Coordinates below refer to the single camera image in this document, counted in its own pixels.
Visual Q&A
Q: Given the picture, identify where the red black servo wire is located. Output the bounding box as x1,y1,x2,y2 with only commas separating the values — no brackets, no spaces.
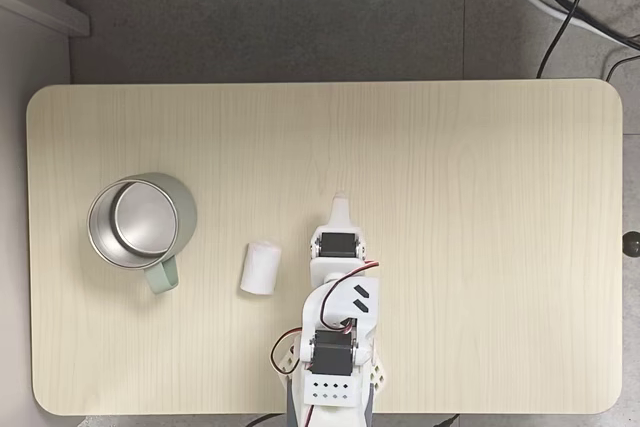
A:
321,261,381,332
270,328,302,376

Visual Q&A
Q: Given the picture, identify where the green steel-lined mug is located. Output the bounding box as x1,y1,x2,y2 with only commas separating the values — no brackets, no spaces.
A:
87,171,199,295

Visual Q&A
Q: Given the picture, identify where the dark round knob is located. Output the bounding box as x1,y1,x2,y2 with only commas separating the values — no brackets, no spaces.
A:
621,230,640,259

